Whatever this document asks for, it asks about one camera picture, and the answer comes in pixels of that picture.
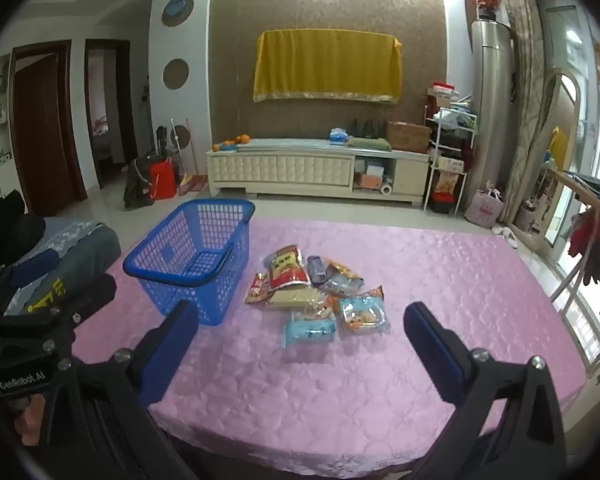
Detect round brown wall decor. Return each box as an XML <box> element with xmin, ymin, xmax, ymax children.
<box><xmin>162</xmin><ymin>58</ymin><xmax>190</xmax><ymax>92</ymax></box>

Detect black bag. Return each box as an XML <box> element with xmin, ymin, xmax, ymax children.
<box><xmin>124</xmin><ymin>155</ymin><xmax>156</xmax><ymax>209</ymax></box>

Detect wooden clothes drying rack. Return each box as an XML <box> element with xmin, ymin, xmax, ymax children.
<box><xmin>545</xmin><ymin>160</ymin><xmax>600</xmax><ymax>376</ymax></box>

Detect pink broom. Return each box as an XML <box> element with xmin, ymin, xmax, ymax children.
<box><xmin>170</xmin><ymin>117</ymin><xmax>208</xmax><ymax>196</ymax></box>

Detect silver blue snack packet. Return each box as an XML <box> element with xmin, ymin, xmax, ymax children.
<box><xmin>321</xmin><ymin>272</ymin><xmax>367</xmax><ymax>298</ymax></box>

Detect orange light blue snack packet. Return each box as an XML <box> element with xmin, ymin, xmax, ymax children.
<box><xmin>339</xmin><ymin>285</ymin><xmax>392</xmax><ymax>337</ymax></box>

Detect red hanging clothes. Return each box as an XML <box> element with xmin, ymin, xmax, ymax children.
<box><xmin>566</xmin><ymin>209</ymin><xmax>600</xmax><ymax>288</ymax></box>

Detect large red yellow snack packet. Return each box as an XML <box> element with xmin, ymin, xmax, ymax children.
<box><xmin>264</xmin><ymin>244</ymin><xmax>311</xmax><ymax>291</ymax></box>

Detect brown wooden door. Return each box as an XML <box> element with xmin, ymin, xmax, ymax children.
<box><xmin>11</xmin><ymin>42</ymin><xmax>88</xmax><ymax>217</ymax></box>

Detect clear cracker packet green ends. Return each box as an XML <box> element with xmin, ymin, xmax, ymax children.
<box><xmin>264</xmin><ymin>284</ymin><xmax>331</xmax><ymax>313</ymax></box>

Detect purple snack packet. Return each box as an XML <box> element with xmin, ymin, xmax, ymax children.
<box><xmin>307</xmin><ymin>255</ymin><xmax>327</xmax><ymax>286</ymax></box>

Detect brown door frame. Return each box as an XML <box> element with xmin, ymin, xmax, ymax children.
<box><xmin>85</xmin><ymin>39</ymin><xmax>131</xmax><ymax>191</ymax></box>

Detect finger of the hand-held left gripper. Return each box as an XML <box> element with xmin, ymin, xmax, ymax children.
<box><xmin>0</xmin><ymin>250</ymin><xmax>62</xmax><ymax>312</ymax></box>
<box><xmin>0</xmin><ymin>275</ymin><xmax>118</xmax><ymax>357</ymax></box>

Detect round wall decor blue centre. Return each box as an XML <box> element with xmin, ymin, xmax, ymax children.
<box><xmin>161</xmin><ymin>0</ymin><xmax>195</xmax><ymax>28</ymax></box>

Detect pink bag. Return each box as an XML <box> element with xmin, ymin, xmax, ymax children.
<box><xmin>464</xmin><ymin>187</ymin><xmax>506</xmax><ymax>228</ymax></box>

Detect white metal shelf rack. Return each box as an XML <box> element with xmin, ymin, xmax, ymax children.
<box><xmin>422</xmin><ymin>95</ymin><xmax>478</xmax><ymax>213</ymax></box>

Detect person's left hand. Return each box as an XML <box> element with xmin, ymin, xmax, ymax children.
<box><xmin>11</xmin><ymin>394</ymin><xmax>48</xmax><ymax>448</ymax></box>

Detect green folded cloth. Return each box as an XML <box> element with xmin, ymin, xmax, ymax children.
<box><xmin>347</xmin><ymin>136</ymin><xmax>392</xmax><ymax>152</ymax></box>

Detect blue plastic basket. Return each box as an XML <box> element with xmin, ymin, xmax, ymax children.
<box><xmin>123</xmin><ymin>198</ymin><xmax>257</xmax><ymax>327</ymax></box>

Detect black clothing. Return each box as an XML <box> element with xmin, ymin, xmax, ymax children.
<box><xmin>0</xmin><ymin>191</ymin><xmax>47</xmax><ymax>273</ymax></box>

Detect white TV cabinet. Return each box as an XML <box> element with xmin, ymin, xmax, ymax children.
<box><xmin>206</xmin><ymin>137</ymin><xmax>431</xmax><ymax>206</ymax></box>

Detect yellow cloth cover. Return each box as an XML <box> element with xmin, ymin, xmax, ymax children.
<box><xmin>252</xmin><ymin>30</ymin><xmax>403</xmax><ymax>106</ymax></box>

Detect red flower vase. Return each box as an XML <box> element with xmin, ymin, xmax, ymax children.
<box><xmin>467</xmin><ymin>0</ymin><xmax>503</xmax><ymax>21</ymax></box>

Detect red bag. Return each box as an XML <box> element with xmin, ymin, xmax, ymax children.
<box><xmin>149</xmin><ymin>156</ymin><xmax>177</xmax><ymax>200</ymax></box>

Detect cardboard box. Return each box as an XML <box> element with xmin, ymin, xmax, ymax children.
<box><xmin>386</xmin><ymin>121</ymin><xmax>433</xmax><ymax>153</ymax></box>

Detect silver standing air conditioner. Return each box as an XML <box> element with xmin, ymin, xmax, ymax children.
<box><xmin>464</xmin><ymin>19</ymin><xmax>512</xmax><ymax>211</ymax></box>

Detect patterned curtain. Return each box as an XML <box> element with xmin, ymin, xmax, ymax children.
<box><xmin>500</xmin><ymin>0</ymin><xmax>548</xmax><ymax>231</ymax></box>

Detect arched standing mirror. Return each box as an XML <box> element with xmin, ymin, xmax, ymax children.
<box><xmin>512</xmin><ymin>67</ymin><xmax>581</xmax><ymax>251</ymax></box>

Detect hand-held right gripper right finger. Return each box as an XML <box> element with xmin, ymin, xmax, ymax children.
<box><xmin>402</xmin><ymin>301</ymin><xmax>568</xmax><ymax>480</ymax></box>

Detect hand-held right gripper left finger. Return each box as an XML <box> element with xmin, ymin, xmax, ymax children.
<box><xmin>45</xmin><ymin>300</ymin><xmax>216</xmax><ymax>480</ymax></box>

